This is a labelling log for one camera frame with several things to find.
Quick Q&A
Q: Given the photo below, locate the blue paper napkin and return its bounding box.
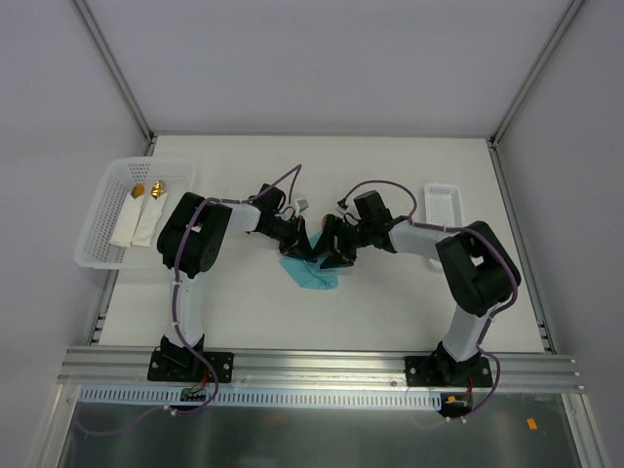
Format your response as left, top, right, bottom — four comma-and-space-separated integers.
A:
279, 256, 339, 291

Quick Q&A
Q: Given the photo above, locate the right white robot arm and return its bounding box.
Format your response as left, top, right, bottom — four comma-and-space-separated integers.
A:
311, 191, 522, 388

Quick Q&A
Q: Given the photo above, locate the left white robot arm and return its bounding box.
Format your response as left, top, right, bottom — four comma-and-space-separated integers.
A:
147, 184, 312, 383

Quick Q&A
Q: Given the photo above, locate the right rolled white napkin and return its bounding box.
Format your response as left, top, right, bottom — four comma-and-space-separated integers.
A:
131, 179, 168, 248

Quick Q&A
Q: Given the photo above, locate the small white utensil tray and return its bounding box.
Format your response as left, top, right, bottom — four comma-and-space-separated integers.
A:
423, 183, 463, 227

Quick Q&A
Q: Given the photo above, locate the large white plastic basket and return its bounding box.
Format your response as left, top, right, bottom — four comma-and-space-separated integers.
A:
74, 157, 195, 270

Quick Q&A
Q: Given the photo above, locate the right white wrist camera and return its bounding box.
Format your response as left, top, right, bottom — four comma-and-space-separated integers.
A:
335, 205, 357, 222

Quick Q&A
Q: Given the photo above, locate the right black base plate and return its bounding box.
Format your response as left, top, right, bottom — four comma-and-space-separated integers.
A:
405, 355, 493, 389

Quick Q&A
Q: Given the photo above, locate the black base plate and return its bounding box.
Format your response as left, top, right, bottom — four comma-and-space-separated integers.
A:
146, 348, 234, 383
405, 355, 493, 389

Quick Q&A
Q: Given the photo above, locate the white slotted cable duct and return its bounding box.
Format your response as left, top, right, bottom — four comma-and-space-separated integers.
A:
78, 385, 442, 411

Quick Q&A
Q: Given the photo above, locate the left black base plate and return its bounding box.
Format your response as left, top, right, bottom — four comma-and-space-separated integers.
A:
146, 348, 234, 383

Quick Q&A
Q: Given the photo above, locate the aluminium mounting rail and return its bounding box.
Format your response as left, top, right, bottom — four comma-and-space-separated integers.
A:
58, 345, 586, 394

